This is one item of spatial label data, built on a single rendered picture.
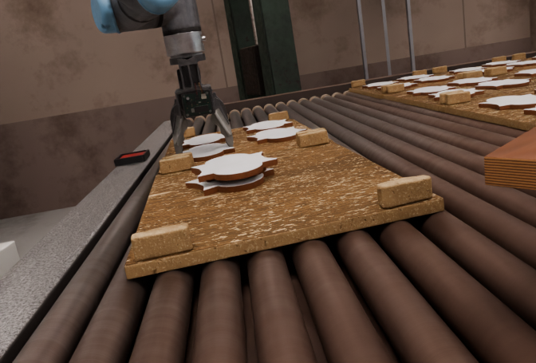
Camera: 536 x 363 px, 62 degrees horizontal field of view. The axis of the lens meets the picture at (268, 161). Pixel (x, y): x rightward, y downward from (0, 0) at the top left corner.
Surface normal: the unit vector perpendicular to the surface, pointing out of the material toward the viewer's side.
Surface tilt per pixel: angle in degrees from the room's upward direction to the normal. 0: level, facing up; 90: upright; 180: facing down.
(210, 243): 0
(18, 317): 0
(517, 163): 90
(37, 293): 0
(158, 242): 87
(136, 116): 90
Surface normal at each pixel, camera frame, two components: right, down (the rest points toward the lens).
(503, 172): -0.73, 0.26
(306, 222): -0.15, -0.96
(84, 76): 0.09, 0.21
